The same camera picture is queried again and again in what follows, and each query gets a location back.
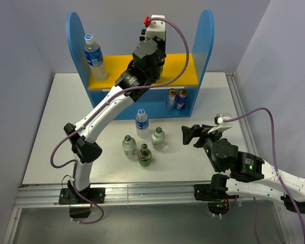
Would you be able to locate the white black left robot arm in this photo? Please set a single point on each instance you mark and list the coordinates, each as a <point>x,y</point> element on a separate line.
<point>142,72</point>

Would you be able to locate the aluminium side rail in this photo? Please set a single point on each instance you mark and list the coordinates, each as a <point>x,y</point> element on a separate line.
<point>244,124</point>

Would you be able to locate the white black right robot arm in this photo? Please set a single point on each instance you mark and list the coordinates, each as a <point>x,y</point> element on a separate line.
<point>239,173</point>

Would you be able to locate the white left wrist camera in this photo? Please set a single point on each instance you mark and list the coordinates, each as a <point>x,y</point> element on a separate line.
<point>155,28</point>

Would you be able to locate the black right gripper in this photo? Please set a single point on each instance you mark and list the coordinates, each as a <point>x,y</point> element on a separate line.
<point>196,130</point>

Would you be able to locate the clear Chang glass bottle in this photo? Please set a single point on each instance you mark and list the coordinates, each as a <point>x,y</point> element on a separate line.
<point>158,138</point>
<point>129,146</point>

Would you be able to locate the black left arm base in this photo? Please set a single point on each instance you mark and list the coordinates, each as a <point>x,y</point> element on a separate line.
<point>81,207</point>

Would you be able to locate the plastic water bottle blue label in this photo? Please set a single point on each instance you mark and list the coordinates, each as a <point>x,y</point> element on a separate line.
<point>142,123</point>

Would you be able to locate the aluminium front rail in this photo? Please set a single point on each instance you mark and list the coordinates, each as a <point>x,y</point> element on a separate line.
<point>109,195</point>

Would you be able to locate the green glass bottle red label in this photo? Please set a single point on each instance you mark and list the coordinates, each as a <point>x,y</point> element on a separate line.
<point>144,156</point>

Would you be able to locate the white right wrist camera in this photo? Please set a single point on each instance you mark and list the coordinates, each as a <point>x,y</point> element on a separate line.
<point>220,124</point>

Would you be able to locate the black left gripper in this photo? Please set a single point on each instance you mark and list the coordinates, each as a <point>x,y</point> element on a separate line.
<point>161,42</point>

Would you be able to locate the silver blue energy drink can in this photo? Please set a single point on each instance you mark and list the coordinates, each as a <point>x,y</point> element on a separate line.
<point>171,99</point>

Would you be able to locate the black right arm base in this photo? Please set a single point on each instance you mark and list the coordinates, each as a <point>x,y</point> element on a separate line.
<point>219,204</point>

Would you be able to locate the green Perrier glass bottle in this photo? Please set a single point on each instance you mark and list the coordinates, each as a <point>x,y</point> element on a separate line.
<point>159,72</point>

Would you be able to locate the blue silver Red Bull can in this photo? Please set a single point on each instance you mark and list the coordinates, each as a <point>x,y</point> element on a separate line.
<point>181,99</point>

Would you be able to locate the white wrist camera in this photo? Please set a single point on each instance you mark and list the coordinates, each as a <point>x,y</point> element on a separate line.
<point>155,28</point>
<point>220,124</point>

